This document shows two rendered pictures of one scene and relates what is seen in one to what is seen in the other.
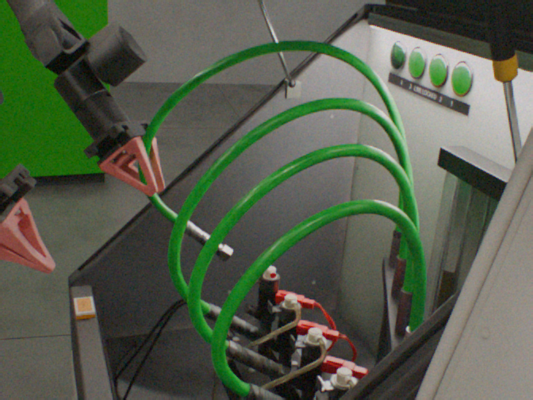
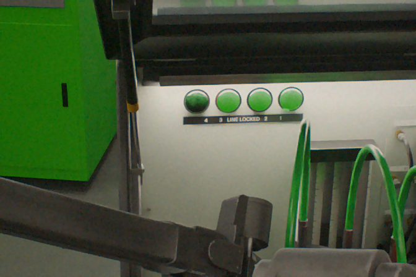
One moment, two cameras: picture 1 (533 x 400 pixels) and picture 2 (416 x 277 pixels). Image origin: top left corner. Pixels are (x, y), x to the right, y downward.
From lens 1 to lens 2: 1.41 m
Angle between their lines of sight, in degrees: 68
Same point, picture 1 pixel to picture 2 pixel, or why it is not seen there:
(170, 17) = not seen: outside the picture
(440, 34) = (278, 75)
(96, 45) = (243, 224)
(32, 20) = (183, 245)
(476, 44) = (322, 75)
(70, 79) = not seen: hidden behind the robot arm
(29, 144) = not seen: outside the picture
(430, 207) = (272, 195)
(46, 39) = (221, 250)
